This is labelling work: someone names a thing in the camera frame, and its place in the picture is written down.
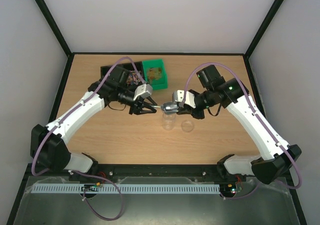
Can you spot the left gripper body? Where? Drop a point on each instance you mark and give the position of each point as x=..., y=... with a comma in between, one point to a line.
x=137, y=105

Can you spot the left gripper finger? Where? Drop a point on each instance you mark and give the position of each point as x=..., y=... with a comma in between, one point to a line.
x=150, y=102
x=147, y=111

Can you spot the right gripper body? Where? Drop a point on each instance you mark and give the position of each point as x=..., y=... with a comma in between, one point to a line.
x=187, y=107

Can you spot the metal scoop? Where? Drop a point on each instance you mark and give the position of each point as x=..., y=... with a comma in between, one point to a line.
x=168, y=108

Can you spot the black bin with lollipop candies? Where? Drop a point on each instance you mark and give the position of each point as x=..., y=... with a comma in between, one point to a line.
x=133, y=78

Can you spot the green bin with gummies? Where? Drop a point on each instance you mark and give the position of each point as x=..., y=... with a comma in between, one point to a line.
x=155, y=73

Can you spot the black bin with star candies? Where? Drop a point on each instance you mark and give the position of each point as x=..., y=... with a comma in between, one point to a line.
x=104, y=69

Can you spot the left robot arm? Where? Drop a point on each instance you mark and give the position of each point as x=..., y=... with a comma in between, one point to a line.
x=48, y=145

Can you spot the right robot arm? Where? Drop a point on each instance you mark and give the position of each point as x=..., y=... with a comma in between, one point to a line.
x=224, y=88

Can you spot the clear jar lid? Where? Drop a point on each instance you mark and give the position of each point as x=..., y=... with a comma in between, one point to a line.
x=187, y=126

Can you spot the clear plastic jar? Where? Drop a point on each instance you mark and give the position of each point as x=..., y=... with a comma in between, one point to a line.
x=168, y=121

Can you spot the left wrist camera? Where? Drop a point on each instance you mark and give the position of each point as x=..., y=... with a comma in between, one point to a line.
x=143, y=91

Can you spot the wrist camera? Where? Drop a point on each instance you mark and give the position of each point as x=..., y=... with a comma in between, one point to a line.
x=182, y=99
x=143, y=91

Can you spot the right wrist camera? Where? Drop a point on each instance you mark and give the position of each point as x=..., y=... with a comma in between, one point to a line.
x=182, y=99

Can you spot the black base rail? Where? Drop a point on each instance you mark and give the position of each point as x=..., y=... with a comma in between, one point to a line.
x=196, y=173

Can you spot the grey slotted cable duct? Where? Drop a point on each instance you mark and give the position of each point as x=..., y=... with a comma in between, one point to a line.
x=46, y=188

